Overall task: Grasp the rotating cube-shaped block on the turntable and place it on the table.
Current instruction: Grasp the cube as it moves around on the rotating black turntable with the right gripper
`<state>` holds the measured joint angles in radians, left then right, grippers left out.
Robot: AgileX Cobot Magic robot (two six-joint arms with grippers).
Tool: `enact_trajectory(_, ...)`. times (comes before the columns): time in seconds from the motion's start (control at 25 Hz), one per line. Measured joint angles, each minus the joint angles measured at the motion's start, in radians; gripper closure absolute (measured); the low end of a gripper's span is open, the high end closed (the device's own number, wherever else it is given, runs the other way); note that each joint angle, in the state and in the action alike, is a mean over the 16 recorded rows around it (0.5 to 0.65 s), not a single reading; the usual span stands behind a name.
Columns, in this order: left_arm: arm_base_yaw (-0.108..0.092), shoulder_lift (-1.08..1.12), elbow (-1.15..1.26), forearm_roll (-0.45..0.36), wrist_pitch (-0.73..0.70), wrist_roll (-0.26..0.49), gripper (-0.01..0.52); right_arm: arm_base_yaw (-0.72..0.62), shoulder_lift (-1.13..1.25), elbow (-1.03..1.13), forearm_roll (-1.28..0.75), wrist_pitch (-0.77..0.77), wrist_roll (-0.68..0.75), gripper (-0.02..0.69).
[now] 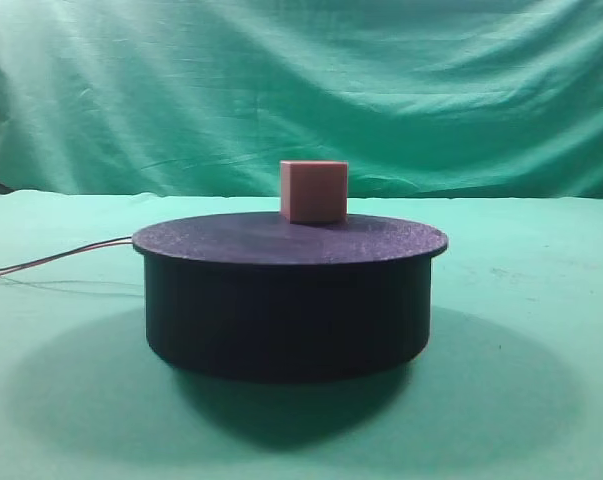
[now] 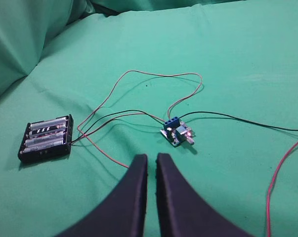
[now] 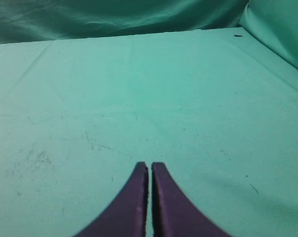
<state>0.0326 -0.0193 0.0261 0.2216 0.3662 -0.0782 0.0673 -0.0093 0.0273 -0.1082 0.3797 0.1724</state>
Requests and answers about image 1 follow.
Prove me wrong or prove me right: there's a pink foam cube block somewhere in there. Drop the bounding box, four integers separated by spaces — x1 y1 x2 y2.
280 160 349 224

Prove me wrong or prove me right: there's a black round turntable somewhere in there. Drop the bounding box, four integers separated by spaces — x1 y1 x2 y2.
132 212 448 383

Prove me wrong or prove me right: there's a green backdrop cloth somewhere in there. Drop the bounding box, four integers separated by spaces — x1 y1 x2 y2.
0 1 603 198

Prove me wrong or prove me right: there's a green table cloth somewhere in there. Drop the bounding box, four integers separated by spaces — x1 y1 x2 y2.
0 191 603 479

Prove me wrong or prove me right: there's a black power wire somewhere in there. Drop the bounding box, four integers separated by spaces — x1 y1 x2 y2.
0 240 134 282

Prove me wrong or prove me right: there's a red power wire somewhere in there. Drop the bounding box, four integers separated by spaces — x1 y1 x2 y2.
0 236 134 275

